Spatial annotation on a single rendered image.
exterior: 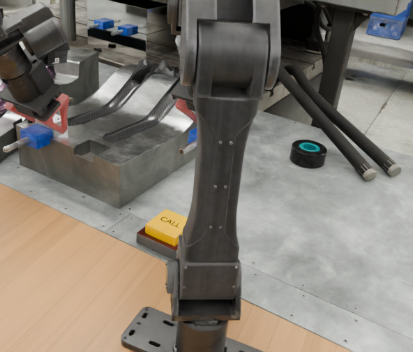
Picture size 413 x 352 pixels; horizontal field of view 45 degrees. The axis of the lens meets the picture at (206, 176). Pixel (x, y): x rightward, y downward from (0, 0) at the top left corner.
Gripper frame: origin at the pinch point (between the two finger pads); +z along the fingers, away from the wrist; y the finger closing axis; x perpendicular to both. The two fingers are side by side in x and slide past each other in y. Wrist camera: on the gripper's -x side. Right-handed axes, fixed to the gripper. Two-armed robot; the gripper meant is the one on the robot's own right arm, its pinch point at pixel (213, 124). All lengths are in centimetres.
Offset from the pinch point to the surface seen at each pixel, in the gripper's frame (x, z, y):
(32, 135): 17.3, -3.8, 28.0
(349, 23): -72, 30, -1
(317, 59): -97, 70, 18
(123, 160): 13.7, -0.2, 10.8
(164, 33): -64, 44, 63
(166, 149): 3.7, 7.7, 10.1
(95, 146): 11.8, 1.8, 19.6
